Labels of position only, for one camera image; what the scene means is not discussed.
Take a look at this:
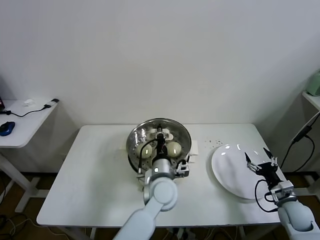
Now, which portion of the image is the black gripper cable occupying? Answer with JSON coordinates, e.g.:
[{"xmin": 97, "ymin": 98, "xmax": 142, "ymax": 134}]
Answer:
[
  {"xmin": 136, "ymin": 142, "xmax": 161, "ymax": 176},
  {"xmin": 254, "ymin": 178, "xmax": 280, "ymax": 213}
]

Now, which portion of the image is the white side shelf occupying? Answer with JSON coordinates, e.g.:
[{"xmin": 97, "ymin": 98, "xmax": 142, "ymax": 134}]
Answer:
[{"xmin": 301, "ymin": 91, "xmax": 320, "ymax": 112}]

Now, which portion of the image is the blue computer mouse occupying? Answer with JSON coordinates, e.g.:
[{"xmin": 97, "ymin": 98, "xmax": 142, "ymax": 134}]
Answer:
[{"xmin": 0, "ymin": 120, "xmax": 16, "ymax": 137}]

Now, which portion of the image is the stainless steel steamer basket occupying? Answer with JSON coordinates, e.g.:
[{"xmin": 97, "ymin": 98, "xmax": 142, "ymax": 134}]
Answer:
[{"xmin": 120, "ymin": 139, "xmax": 200, "ymax": 176}]

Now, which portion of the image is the white steamed baozi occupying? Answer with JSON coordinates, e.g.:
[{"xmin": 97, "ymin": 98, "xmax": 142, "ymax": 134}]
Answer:
[
  {"xmin": 136, "ymin": 143, "xmax": 153, "ymax": 159},
  {"xmin": 166, "ymin": 141, "xmax": 182, "ymax": 158}
]

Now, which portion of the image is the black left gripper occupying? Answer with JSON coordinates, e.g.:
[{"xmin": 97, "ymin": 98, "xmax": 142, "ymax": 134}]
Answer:
[{"xmin": 155, "ymin": 123, "xmax": 168, "ymax": 159}]

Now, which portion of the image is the white round plate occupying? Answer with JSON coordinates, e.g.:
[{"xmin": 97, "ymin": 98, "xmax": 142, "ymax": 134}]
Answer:
[{"xmin": 210, "ymin": 143, "xmax": 275, "ymax": 200}]

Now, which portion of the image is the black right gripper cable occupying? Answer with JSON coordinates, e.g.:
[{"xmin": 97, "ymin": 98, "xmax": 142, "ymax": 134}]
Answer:
[{"xmin": 254, "ymin": 178, "xmax": 280, "ymax": 213}]

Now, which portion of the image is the white side desk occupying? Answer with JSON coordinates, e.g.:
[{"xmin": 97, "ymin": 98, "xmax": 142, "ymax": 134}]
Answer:
[{"xmin": 0, "ymin": 98, "xmax": 60, "ymax": 213}]

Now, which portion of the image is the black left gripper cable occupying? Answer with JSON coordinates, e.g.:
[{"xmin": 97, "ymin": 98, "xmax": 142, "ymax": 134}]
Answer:
[{"xmin": 136, "ymin": 142, "xmax": 161, "ymax": 176}]

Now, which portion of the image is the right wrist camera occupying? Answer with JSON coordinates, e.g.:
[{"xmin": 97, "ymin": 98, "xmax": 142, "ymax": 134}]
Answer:
[{"xmin": 269, "ymin": 181, "xmax": 295, "ymax": 201}]

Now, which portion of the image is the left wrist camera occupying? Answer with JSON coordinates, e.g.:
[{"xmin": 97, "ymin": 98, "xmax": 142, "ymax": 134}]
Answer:
[{"xmin": 175, "ymin": 161, "xmax": 191, "ymax": 178}]

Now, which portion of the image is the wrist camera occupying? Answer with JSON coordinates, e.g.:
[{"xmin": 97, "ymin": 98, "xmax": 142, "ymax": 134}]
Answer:
[
  {"xmin": 269, "ymin": 181, "xmax": 295, "ymax": 201},
  {"xmin": 175, "ymin": 161, "xmax": 191, "ymax": 178}
]

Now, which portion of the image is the glass pot lid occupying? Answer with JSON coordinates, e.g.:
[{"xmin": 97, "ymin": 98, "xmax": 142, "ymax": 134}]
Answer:
[{"xmin": 126, "ymin": 117, "xmax": 193, "ymax": 175}]

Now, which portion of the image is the black desk cable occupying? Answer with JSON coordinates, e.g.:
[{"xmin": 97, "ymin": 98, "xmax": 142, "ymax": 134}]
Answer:
[{"xmin": 0, "ymin": 98, "xmax": 60, "ymax": 118}]

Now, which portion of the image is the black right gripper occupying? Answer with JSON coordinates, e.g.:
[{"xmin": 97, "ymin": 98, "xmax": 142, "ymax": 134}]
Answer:
[{"xmin": 244, "ymin": 147, "xmax": 285, "ymax": 187}]

